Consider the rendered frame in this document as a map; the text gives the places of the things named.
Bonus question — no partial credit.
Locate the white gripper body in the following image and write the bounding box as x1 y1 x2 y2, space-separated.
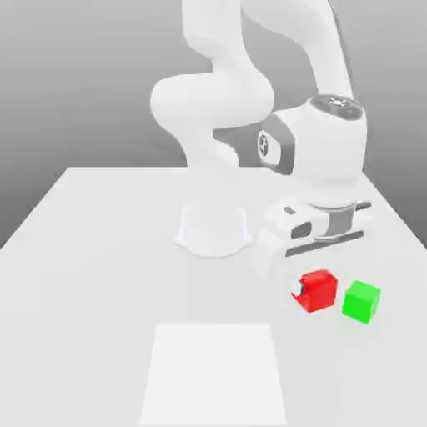
269 229 367 282

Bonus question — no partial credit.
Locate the small red cube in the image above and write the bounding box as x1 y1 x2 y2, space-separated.
290 269 339 314

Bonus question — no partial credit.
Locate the small green cube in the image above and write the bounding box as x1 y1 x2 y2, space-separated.
341 279 382 325

